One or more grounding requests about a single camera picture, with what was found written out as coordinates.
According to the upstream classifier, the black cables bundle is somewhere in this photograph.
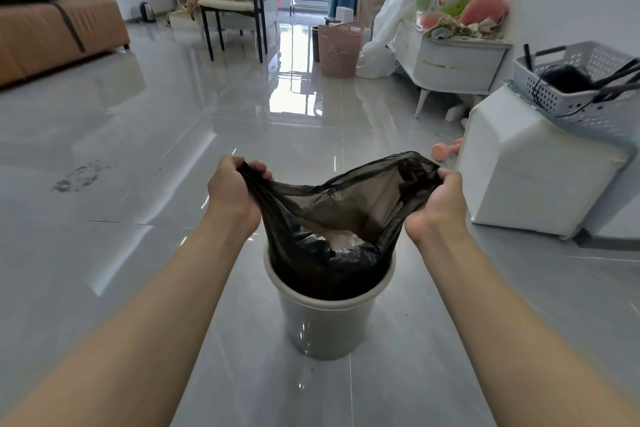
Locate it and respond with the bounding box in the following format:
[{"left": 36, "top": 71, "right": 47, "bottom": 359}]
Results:
[{"left": 523, "top": 44, "right": 640, "bottom": 107}]

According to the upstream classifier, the person's right hand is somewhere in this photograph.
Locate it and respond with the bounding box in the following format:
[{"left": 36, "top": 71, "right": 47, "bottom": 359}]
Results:
[{"left": 404, "top": 168, "right": 470, "bottom": 244}]

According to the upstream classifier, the pink dumbbell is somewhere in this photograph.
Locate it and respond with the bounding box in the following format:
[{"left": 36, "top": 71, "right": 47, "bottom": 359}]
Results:
[{"left": 432, "top": 138, "right": 465, "bottom": 162}]

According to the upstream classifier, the black frame chair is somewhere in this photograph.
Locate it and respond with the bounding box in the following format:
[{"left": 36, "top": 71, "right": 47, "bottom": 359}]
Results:
[{"left": 199, "top": 0, "right": 271, "bottom": 63}]

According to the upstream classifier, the white cabinet with legs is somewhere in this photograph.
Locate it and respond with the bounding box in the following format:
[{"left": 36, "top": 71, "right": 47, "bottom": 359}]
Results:
[{"left": 387, "top": 20, "right": 514, "bottom": 119}]

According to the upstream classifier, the clear plastic cover sheet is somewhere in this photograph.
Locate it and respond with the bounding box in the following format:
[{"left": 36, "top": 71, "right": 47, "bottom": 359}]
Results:
[{"left": 355, "top": 0, "right": 487, "bottom": 79}]

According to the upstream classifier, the pink plush toy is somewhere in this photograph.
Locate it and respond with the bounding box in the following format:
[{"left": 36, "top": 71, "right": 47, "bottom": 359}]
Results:
[{"left": 458, "top": 0, "right": 510, "bottom": 28}]

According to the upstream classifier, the person's left forearm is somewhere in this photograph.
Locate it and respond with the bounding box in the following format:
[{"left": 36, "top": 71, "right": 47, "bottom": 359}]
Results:
[{"left": 0, "top": 206, "right": 261, "bottom": 427}]

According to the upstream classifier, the white plastic trash bin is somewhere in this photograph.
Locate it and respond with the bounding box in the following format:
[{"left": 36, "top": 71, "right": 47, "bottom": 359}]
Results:
[{"left": 263, "top": 244, "right": 397, "bottom": 361}]

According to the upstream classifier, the black plastic garbage bag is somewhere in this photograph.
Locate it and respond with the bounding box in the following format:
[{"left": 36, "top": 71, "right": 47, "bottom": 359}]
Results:
[{"left": 237, "top": 151, "right": 444, "bottom": 301}]

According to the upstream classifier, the person's right forearm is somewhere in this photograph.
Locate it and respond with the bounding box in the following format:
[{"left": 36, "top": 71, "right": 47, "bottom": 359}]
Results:
[{"left": 412, "top": 222, "right": 640, "bottom": 427}]

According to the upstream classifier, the patterned crumpled cloth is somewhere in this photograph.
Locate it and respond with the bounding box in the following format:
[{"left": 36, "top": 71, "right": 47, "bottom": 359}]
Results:
[{"left": 424, "top": 14, "right": 503, "bottom": 40}]

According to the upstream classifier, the brown leather sofa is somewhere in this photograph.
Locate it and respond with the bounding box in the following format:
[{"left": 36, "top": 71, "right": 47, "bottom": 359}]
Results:
[{"left": 0, "top": 0, "right": 131, "bottom": 88}]

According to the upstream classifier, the person's left hand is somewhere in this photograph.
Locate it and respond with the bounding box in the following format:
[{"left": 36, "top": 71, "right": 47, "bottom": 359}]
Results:
[{"left": 206, "top": 155, "right": 274, "bottom": 228}]

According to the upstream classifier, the grey perforated plastic basket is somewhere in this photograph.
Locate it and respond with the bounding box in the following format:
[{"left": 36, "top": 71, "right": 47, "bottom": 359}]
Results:
[{"left": 513, "top": 40, "right": 640, "bottom": 134}]

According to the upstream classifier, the pink laundry basket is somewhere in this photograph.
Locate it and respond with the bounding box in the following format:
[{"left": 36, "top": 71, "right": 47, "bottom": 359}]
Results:
[{"left": 318, "top": 21, "right": 366, "bottom": 78}]

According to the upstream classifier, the white overturned storage box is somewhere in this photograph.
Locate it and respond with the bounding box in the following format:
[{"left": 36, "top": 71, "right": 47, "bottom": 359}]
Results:
[{"left": 456, "top": 84, "right": 632, "bottom": 240}]

